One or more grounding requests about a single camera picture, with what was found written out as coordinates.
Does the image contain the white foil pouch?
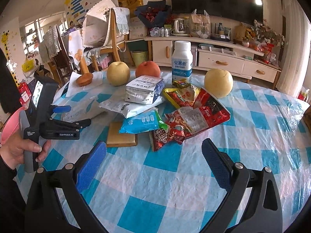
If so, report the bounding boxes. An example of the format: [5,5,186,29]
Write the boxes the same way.
[99,96,165,118]

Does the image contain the blue cartoon snack bag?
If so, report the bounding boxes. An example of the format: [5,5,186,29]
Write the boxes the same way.
[119,107,168,134]

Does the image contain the white grey wipes pouch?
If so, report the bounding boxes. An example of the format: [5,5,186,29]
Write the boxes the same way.
[61,96,107,123]

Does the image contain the person's left hand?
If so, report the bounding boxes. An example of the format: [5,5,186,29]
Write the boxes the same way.
[1,131,52,169]

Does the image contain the white paper napkin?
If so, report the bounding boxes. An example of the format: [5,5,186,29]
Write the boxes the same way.
[66,72,103,97]

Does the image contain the red gift boxes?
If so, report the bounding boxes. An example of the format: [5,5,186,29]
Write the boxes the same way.
[18,81,32,106]

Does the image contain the square tan biscuit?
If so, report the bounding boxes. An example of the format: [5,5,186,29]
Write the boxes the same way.
[106,122,138,147]

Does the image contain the brown muffin cake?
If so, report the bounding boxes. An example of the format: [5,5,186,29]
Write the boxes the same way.
[75,73,93,87]

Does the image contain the dark wooden dining chair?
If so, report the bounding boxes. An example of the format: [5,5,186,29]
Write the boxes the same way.
[43,25,74,85]

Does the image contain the blue white checkered tablecloth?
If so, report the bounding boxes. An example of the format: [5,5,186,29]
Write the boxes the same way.
[14,70,311,233]

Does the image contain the red crumpled snack bag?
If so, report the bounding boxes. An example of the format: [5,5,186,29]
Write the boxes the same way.
[150,88,230,152]

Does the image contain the yellow pear left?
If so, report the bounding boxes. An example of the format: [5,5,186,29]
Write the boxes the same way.
[107,62,130,86]

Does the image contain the yellow pear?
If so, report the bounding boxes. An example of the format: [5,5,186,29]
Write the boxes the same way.
[107,62,130,86]
[204,68,233,98]

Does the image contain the yellow red snack bag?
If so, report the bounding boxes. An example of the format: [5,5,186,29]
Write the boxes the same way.
[162,81,200,109]

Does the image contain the yellow pear right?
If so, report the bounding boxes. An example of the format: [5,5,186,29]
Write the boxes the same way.
[204,68,233,98]

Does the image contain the wooden chair with cloths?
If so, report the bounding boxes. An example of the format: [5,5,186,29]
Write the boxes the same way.
[82,0,130,62]

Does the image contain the green waste bin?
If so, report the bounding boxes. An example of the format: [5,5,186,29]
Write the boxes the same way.
[131,50,149,67]

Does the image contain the brown wooden object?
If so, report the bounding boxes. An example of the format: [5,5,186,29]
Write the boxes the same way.
[303,106,311,133]

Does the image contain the red apple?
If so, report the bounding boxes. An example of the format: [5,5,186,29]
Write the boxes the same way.
[135,61,161,77]

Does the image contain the cream tv cabinet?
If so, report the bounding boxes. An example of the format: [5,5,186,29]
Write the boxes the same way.
[144,36,281,85]

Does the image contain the upright white yogurt bottle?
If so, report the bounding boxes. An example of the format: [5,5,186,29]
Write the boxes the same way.
[171,41,193,82]

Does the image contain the dark flower bouquet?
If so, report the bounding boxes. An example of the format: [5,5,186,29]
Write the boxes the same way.
[134,0,171,29]

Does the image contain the clear plastic bag on cabinet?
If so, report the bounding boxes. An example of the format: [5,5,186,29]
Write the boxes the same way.
[189,9,211,39]

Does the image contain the white electric kettle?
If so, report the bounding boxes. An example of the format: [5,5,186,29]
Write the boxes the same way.
[171,18,189,36]

